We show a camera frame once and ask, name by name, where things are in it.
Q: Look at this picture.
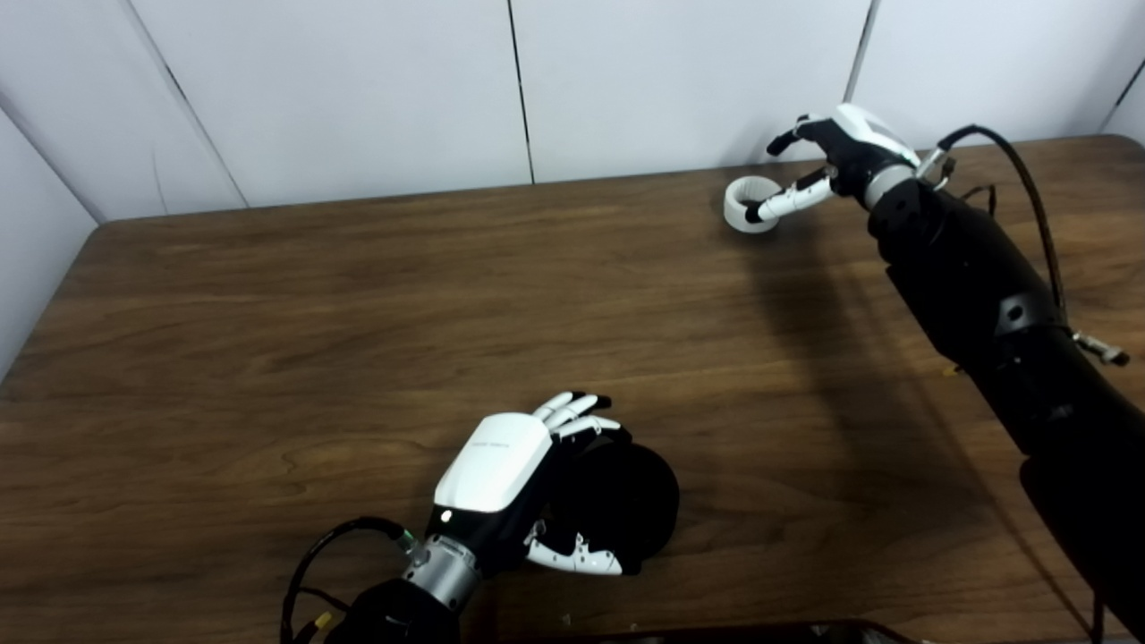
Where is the thin wire on left arm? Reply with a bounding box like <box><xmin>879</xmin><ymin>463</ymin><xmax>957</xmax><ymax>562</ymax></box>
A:
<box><xmin>295</xmin><ymin>586</ymin><xmax>339</xmax><ymax>641</ymax></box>

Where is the white toothed plastic ring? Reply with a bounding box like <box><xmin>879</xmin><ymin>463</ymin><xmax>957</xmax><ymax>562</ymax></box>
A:
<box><xmin>723</xmin><ymin>176</ymin><xmax>784</xmax><ymax>235</ymax></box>

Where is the thick black right wrist cable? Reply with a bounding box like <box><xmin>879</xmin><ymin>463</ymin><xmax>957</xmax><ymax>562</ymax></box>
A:
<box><xmin>935</xmin><ymin>124</ymin><xmax>1130</xmax><ymax>368</ymax></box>

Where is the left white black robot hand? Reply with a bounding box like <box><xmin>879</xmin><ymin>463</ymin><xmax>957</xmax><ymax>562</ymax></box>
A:
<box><xmin>403</xmin><ymin>390</ymin><xmax>632</xmax><ymax>612</ymax></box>

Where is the round black plastic part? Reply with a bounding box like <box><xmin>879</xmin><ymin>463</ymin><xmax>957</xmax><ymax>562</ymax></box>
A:
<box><xmin>546</xmin><ymin>438</ymin><xmax>681</xmax><ymax>575</ymax></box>

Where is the thick black wrist cable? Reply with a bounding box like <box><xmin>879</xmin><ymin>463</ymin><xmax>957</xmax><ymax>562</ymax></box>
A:
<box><xmin>279</xmin><ymin>516</ymin><xmax>420</xmax><ymax>644</ymax></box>
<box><xmin>935</xmin><ymin>124</ymin><xmax>1130</xmax><ymax>368</ymax></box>

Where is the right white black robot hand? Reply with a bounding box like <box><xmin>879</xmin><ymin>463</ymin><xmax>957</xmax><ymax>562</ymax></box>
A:
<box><xmin>745</xmin><ymin>104</ymin><xmax>922</xmax><ymax>225</ymax></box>

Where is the thick black left wrist cable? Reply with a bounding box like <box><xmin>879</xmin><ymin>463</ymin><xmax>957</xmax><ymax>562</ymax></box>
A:
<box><xmin>279</xmin><ymin>516</ymin><xmax>420</xmax><ymax>644</ymax></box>

